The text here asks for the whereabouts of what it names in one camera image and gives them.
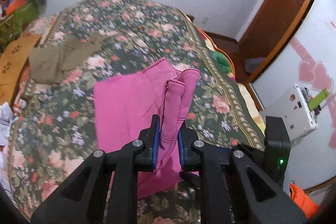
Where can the red box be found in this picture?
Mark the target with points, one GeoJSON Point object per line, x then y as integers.
{"type": "Point", "coordinates": [15, 5]}

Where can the olive green pants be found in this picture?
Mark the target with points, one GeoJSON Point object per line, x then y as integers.
{"type": "Point", "coordinates": [57, 61]}

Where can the white wall socket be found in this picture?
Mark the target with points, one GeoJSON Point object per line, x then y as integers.
{"type": "Point", "coordinates": [205, 21]}

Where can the brown wooden door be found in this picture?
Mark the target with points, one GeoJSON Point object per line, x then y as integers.
{"type": "Point", "coordinates": [275, 16]}

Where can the white electronics box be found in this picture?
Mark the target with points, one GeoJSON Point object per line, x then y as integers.
{"type": "Point", "coordinates": [288, 111]}

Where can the wooden lap desk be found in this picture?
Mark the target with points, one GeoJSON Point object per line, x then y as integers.
{"type": "Point", "coordinates": [13, 61]}

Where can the red label sticker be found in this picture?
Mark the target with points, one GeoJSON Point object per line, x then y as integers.
{"type": "Point", "coordinates": [331, 26]}

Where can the green bottle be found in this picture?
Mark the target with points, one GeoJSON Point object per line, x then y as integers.
{"type": "Point", "coordinates": [317, 99]}

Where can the pink pants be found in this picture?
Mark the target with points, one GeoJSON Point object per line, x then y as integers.
{"type": "Point", "coordinates": [118, 113]}

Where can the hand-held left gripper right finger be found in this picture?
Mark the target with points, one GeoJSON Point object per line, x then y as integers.
{"type": "Point", "coordinates": [180, 150]}

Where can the green patterned bag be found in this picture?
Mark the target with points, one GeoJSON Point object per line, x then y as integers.
{"type": "Point", "coordinates": [18, 19]}

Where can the floral blanket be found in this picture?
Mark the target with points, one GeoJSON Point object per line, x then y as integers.
{"type": "Point", "coordinates": [131, 19]}

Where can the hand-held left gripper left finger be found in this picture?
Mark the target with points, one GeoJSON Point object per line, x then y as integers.
{"type": "Point", "coordinates": [157, 145]}

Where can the white heart-print wardrobe door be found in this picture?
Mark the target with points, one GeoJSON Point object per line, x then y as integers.
{"type": "Point", "coordinates": [288, 69]}

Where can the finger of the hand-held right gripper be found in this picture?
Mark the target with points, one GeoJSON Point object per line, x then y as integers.
{"type": "Point", "coordinates": [256, 155]}
{"type": "Point", "coordinates": [190, 178]}

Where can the pile of white papers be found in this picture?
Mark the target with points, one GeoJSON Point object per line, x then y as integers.
{"type": "Point", "coordinates": [6, 121]}

